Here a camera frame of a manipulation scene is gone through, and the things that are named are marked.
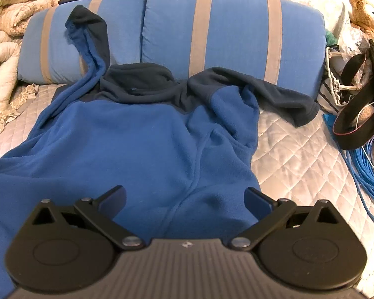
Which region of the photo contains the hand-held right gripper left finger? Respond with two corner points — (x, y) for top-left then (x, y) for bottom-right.
(33, 185), (144, 250)

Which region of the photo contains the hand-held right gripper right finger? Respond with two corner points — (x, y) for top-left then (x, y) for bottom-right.
(231, 187), (342, 251)

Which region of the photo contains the blue fleece jacket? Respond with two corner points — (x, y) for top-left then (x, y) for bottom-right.
(0, 4), (320, 292)

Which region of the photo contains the white striped bag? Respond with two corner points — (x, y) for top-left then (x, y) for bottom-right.
(318, 47), (374, 116)

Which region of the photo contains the beige quilted blanket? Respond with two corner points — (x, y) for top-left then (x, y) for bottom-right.
(0, 0), (65, 117)

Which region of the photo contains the large blue striped pillow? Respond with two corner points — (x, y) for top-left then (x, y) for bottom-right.
(142, 0), (326, 101)

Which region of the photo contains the clear plastic bag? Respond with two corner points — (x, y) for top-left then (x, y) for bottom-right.
(326, 1), (372, 78)

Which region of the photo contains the tan teddy bear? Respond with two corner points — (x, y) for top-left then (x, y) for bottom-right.
(349, 0), (374, 38)

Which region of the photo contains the blue cable bundle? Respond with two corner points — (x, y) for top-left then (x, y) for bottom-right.
(322, 114), (374, 228)

